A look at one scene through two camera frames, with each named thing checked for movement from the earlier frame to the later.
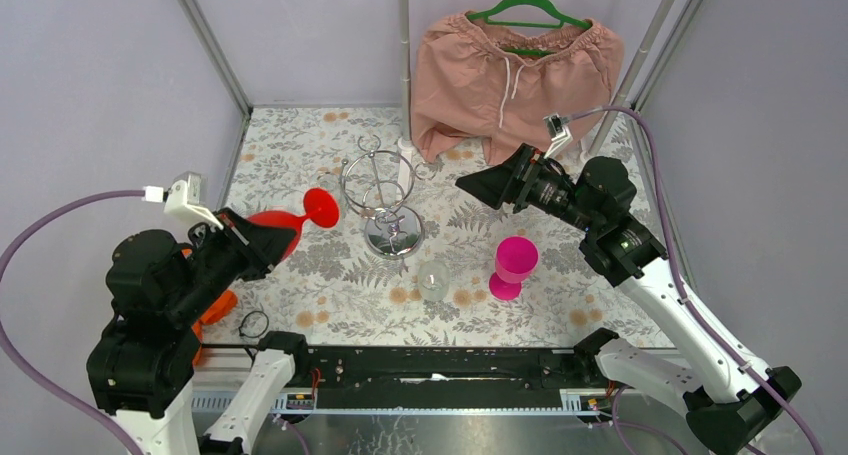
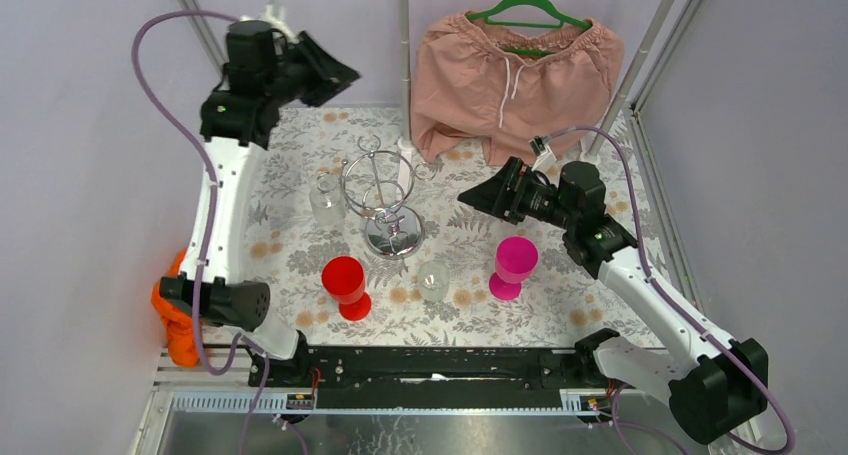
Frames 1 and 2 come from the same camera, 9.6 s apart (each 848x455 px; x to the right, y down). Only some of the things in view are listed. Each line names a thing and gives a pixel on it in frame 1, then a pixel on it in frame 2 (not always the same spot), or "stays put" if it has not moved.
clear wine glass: x=433 y=280 stays put
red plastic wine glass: x=321 y=210 → x=344 y=280
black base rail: x=437 y=378 stays put
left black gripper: x=239 y=241 → x=303 y=67
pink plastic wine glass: x=515 y=260 stays put
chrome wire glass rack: x=375 y=186 stays put
